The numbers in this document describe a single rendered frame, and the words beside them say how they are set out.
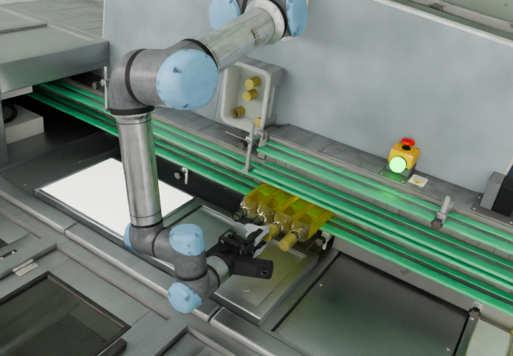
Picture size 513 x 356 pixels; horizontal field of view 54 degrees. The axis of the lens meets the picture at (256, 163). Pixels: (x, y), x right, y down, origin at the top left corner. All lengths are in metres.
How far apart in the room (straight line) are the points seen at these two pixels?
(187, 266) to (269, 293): 0.34
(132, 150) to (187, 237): 0.22
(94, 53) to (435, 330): 1.58
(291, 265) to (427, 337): 0.42
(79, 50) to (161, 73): 1.14
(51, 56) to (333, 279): 1.27
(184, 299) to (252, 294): 0.29
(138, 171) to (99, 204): 0.59
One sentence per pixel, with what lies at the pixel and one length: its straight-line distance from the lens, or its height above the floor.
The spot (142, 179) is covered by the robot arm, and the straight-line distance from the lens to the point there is 1.16.
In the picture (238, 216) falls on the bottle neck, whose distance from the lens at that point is 1.46.
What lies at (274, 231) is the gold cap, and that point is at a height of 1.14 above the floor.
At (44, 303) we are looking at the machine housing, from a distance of 1.47.
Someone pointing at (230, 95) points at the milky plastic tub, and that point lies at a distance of 1.76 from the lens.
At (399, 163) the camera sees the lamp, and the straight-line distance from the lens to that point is 1.50.
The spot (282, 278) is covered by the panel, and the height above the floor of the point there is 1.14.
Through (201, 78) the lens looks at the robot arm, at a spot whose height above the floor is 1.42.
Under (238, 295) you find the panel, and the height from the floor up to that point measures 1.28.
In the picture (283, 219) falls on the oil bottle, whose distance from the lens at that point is 1.45.
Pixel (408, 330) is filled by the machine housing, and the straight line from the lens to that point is 1.50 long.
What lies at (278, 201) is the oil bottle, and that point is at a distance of 1.52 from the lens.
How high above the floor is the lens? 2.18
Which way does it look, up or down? 50 degrees down
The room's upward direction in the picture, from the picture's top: 122 degrees counter-clockwise
